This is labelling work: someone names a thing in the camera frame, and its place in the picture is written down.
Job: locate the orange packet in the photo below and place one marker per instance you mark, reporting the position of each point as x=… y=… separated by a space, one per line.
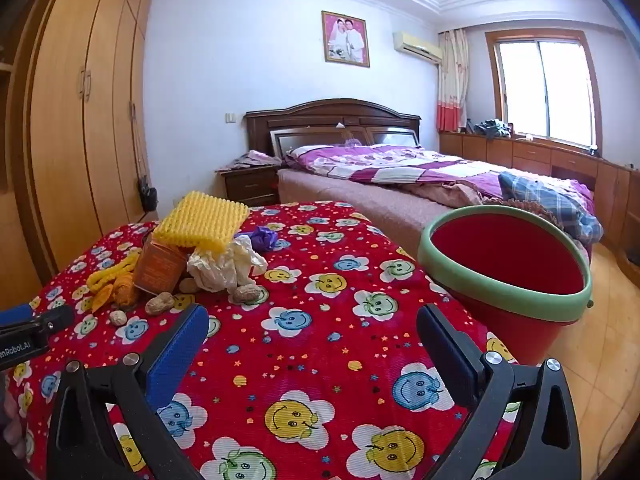
x=157 y=267

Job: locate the purple crumpled wrapper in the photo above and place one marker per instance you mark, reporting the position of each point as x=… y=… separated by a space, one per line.
x=262 y=237

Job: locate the small black bag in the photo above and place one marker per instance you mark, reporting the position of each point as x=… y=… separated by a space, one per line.
x=148 y=197

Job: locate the orange peel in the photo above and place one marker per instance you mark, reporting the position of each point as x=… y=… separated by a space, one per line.
x=125 y=292

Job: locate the purple patterned quilt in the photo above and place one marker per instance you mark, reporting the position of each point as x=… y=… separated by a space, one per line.
x=380 y=162

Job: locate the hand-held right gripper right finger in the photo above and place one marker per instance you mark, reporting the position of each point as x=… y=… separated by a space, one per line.
x=452 y=355

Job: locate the framed wall photo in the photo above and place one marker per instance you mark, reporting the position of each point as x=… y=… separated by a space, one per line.
x=345 y=39

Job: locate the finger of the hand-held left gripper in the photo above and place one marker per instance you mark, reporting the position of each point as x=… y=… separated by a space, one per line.
x=15 y=315
x=55 y=317

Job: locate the dark wooden nightstand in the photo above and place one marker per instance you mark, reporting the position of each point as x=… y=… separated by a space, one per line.
x=250 y=187

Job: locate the long wooden window cabinet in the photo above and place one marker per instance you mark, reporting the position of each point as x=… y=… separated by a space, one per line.
x=530 y=152

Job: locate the wall air conditioner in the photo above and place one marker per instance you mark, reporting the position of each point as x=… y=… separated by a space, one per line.
x=417 y=46

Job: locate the pile of dark clothes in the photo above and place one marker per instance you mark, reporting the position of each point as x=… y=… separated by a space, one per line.
x=492 y=128

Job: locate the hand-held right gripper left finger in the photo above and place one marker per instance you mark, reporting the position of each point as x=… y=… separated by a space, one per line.
x=170 y=360

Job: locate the white tissue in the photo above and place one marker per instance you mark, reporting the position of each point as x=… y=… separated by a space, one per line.
x=215 y=270

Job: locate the peanut in shell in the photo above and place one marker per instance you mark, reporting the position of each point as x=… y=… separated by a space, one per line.
x=188 y=286
x=246 y=294
x=118 y=318
x=160 y=303

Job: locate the person's left hand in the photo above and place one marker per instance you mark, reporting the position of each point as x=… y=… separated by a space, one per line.
x=11 y=430

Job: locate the red bucket with green rim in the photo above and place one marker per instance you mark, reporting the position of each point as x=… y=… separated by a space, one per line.
x=500 y=260

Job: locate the patterned cloth on nightstand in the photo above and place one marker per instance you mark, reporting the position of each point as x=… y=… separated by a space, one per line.
x=250 y=160

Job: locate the red smiley flower tablecloth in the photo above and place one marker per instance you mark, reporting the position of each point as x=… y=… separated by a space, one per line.
x=320 y=360

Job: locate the blue plaid cloth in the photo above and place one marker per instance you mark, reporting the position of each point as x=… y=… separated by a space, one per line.
x=540 y=195

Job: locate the bed with pink sheet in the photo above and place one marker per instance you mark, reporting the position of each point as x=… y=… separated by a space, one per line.
x=360 y=200

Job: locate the wooden framed window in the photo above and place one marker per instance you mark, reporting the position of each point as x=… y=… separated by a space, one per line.
x=545 y=90

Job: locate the dark wooden headboard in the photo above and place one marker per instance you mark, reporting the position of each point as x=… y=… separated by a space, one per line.
x=330 y=117

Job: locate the white and red curtain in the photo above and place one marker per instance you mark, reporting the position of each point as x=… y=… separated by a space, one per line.
x=452 y=80

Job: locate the pink frilled blanket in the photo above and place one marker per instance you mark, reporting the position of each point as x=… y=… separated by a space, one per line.
x=450 y=192

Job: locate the yellow bumpy foam sheet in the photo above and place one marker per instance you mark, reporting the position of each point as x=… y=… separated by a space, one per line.
x=200 y=217

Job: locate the wooden wardrobe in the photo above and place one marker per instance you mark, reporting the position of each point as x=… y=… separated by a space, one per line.
x=75 y=135

